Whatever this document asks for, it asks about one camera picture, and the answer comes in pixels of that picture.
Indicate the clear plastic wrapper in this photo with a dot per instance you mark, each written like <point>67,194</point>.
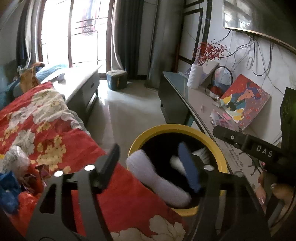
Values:
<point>15,160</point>

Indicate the blue sofa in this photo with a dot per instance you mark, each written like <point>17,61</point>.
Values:
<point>13,90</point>

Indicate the wall mounted television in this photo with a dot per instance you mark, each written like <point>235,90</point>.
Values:
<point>273,20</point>

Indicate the blue crumpled wrapper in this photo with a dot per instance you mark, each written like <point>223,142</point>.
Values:
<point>10,190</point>

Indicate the brown paper bag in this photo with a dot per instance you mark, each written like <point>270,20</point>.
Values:
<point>28,80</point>

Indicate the dark glass tv cabinet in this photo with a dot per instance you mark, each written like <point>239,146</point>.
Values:
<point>192,107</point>

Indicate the round black mirror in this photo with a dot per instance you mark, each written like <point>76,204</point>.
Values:
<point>222,78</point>

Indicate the dark left curtain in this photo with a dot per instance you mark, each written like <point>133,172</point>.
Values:
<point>23,40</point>

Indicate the dark curtain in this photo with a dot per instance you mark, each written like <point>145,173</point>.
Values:
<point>23,40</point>
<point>126,22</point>

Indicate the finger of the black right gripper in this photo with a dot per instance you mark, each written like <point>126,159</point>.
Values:
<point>234,138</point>

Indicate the person's right hand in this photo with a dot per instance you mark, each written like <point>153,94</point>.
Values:
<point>280,191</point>

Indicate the white vase red berries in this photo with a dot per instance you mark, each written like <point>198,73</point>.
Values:
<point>205,63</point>

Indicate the dark right curtain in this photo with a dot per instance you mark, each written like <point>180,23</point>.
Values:
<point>126,22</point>

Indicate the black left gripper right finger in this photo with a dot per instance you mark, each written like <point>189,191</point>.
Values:
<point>228,208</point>

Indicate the white coffee table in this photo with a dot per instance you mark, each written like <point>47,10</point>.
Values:
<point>79,87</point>

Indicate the colourful portrait painting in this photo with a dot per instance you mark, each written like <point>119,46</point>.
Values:
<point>243,101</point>

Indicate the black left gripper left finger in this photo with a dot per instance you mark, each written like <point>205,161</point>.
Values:
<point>68,209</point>

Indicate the blue storage stool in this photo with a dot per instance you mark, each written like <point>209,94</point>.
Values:
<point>116,79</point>

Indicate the grey standing air conditioner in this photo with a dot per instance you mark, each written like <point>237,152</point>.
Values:
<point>165,40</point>

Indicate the red floral tablecloth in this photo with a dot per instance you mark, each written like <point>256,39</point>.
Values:
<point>40,123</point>

